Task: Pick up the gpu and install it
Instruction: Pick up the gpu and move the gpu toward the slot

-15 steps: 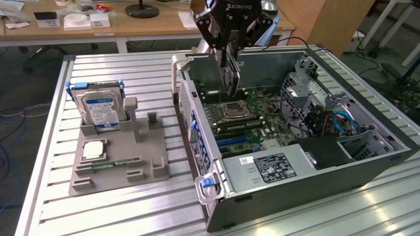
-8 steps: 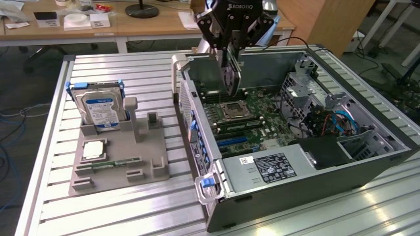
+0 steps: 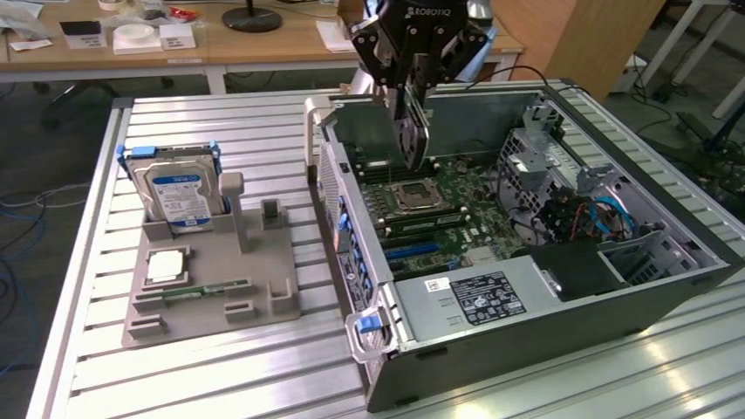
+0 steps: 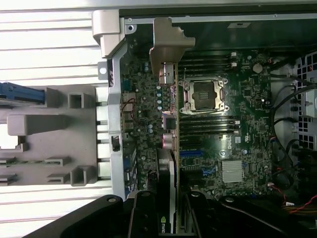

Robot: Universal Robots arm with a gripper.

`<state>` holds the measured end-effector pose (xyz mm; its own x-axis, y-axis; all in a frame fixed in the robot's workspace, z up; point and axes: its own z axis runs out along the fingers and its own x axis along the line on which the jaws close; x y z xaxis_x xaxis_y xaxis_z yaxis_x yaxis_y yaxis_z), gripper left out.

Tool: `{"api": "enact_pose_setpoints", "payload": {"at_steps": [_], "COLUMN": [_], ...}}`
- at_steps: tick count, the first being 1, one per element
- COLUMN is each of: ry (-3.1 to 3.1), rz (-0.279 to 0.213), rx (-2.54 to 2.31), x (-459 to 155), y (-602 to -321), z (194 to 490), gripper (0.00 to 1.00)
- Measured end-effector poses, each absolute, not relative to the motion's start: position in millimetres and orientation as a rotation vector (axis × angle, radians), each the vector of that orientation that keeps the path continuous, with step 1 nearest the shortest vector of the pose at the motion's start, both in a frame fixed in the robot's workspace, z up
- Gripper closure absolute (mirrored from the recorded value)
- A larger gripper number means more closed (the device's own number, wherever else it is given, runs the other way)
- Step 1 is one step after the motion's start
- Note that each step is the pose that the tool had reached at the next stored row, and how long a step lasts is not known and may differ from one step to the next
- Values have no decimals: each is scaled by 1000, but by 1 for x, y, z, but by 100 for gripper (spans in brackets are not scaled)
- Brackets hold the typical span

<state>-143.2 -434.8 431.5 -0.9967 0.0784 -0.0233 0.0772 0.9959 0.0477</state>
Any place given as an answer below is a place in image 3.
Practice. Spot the red packet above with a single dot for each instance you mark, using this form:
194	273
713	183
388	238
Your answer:
180	14

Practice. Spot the hard disk with blue caddy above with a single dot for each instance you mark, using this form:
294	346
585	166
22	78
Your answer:
174	192

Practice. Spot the installed black RAM stick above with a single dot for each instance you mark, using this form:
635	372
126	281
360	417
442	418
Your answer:
418	224

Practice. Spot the black Nvidia graphics card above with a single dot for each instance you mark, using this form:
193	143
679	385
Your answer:
410	144

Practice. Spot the silver CPU chip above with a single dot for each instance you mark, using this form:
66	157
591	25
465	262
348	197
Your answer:
164	267

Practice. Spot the plain white box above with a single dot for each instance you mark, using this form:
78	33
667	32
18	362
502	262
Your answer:
177	39

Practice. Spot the grey printed parts rack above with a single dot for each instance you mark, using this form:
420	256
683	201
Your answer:
214	262

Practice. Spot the CPU socket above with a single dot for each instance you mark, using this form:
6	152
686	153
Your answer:
418	196

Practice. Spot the blue expansion slot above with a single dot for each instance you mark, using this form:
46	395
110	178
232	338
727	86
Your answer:
410	251

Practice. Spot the white paper slip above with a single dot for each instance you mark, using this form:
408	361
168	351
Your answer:
29	45

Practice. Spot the green motherboard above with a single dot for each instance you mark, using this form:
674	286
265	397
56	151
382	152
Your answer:
482	218

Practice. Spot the black floor stand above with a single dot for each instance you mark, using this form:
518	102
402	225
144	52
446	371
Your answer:
698	131

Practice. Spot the grey power supply unit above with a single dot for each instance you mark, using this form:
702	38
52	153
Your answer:
418	305

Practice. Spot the wooden cabinet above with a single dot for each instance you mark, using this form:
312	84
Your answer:
581	52

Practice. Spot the black office chair base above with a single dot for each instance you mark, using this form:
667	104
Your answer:
57	105

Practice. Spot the wooden desk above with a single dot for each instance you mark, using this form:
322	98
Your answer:
261	48

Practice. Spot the brown cardboard box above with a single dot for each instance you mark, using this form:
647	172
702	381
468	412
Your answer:
346	11

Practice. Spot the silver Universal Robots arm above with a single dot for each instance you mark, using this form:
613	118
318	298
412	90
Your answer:
364	83

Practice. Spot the black round lamp base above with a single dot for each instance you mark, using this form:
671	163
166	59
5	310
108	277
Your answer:
253	19

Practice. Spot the blue release tab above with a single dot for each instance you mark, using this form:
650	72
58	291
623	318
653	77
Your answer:
366	326

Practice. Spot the white table frame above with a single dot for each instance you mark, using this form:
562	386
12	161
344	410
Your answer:
698	43

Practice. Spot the clear plastic bag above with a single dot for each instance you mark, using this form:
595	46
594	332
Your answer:
22	22

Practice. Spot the white box with black top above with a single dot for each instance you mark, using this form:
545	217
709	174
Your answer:
84	41

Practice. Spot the white tape roll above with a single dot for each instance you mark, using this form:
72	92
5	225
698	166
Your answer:
106	5

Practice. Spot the green RAM stick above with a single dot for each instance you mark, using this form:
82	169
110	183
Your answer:
192	292

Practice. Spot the white booklet stack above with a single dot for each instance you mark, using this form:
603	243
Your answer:
334	37

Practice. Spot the black fan shroud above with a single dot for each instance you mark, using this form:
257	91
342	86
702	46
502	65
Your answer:
576	270

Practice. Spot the metal disk bay cage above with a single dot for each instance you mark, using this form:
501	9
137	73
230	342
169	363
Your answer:
524	166

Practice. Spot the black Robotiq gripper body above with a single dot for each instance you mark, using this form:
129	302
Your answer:
428	26

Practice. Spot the open black PC case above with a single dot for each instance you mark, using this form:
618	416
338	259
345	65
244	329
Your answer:
524	349

